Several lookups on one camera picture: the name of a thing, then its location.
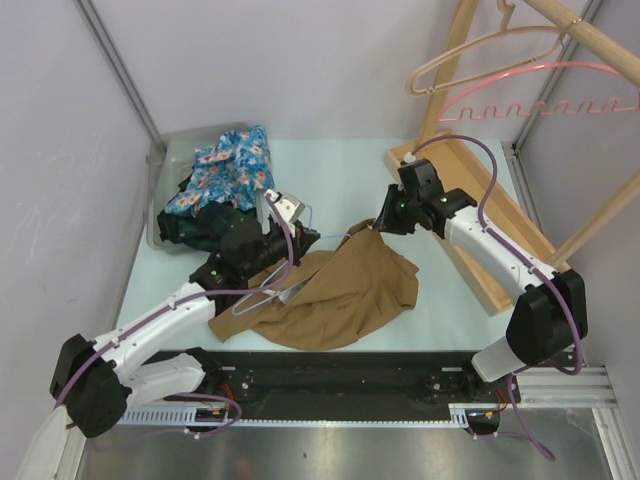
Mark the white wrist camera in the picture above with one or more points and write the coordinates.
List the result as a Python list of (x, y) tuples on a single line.
[(409, 158), (269, 202)]

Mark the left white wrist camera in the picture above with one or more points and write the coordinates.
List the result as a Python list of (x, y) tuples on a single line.
[(269, 202)]

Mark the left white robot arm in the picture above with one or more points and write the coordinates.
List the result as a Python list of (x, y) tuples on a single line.
[(97, 381)]

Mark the blue floral garment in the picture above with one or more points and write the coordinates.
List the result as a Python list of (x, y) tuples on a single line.
[(230, 172)]

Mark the beige wooden hanger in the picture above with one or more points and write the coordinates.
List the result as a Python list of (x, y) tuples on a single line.
[(504, 46)]

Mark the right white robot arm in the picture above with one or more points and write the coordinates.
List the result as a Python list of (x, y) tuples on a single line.
[(549, 307)]

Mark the dark green garment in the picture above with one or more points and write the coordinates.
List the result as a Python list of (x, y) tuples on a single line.
[(202, 230)]

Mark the grey plastic bin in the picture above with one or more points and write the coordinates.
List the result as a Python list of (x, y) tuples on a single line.
[(169, 167)]

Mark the pink plastic hanger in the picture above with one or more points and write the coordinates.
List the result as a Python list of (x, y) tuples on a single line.
[(540, 107)]

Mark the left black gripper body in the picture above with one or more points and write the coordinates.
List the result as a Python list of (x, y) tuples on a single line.
[(274, 245)]

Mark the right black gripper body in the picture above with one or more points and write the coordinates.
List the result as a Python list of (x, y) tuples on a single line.
[(400, 215)]

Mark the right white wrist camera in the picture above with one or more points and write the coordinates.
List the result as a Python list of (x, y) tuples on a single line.
[(409, 158)]

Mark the light blue wire hanger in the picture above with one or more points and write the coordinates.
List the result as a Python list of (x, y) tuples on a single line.
[(271, 285)]

